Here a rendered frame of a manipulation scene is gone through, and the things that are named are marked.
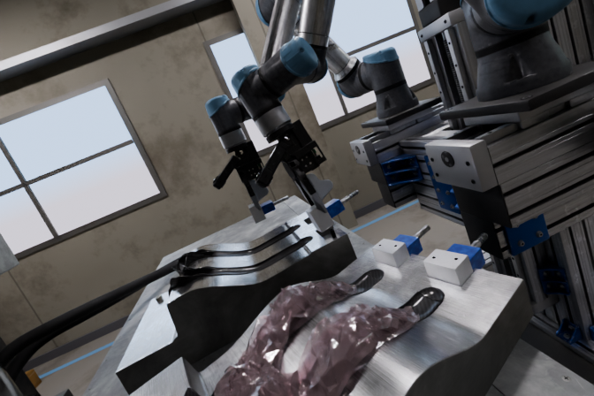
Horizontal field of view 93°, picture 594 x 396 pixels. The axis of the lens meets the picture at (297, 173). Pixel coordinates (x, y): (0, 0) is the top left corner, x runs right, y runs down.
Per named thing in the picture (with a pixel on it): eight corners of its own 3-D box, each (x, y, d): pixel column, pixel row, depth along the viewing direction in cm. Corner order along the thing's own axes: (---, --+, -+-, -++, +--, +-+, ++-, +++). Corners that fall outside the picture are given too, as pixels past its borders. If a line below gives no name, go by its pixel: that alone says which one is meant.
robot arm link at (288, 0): (323, -42, 85) (290, 110, 77) (304, -19, 95) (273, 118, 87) (289, -66, 80) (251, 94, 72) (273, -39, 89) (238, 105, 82)
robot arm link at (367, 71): (392, 84, 96) (378, 45, 94) (364, 95, 108) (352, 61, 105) (413, 75, 101) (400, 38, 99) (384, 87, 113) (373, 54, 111)
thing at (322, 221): (360, 200, 70) (348, 181, 70) (368, 201, 66) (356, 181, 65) (316, 229, 68) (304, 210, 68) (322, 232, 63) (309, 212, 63)
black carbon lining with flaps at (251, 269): (300, 229, 79) (287, 199, 77) (319, 248, 63) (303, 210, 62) (179, 290, 72) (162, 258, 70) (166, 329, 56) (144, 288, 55)
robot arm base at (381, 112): (405, 105, 114) (397, 81, 112) (428, 100, 99) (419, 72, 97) (371, 119, 112) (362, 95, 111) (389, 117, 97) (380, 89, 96)
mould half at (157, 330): (322, 235, 87) (305, 195, 85) (361, 269, 62) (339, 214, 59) (161, 317, 77) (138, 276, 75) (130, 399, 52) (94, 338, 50)
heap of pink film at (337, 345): (344, 280, 50) (328, 242, 49) (437, 322, 35) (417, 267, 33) (208, 395, 38) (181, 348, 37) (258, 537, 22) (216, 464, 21)
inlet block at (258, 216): (289, 202, 97) (283, 188, 96) (293, 205, 92) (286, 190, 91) (254, 219, 94) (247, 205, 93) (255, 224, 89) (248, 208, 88)
